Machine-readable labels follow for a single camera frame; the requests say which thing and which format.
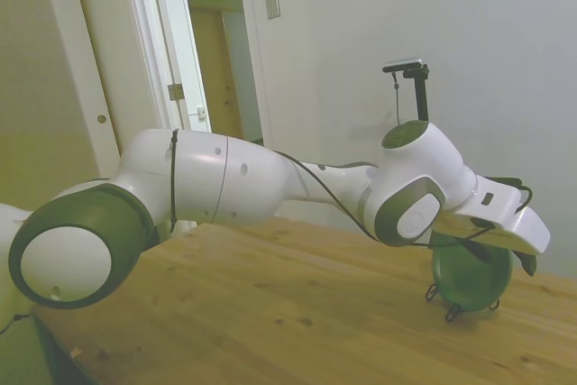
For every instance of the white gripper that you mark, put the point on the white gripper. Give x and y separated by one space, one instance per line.
527 234

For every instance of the dark green round plate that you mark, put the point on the dark green round plate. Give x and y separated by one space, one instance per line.
473 281

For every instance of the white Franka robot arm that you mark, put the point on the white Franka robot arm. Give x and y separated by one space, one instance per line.
203 177

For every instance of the brown wooden door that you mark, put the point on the brown wooden door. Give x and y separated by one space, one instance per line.
216 87

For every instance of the metal door hinge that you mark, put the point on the metal door hinge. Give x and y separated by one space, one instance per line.
175 91

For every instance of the beige closet door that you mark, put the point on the beige closet door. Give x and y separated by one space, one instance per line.
45 42

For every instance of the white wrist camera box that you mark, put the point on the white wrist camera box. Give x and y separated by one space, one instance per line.
496 200

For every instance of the black camera stand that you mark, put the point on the black camera stand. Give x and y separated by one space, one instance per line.
422 96

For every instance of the grey exterior camera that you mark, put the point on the grey exterior camera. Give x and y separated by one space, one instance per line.
403 65

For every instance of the white door frame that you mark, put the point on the white door frame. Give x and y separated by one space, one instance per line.
257 87

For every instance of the grey wall switch plate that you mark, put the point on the grey wall switch plate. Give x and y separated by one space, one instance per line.
272 3

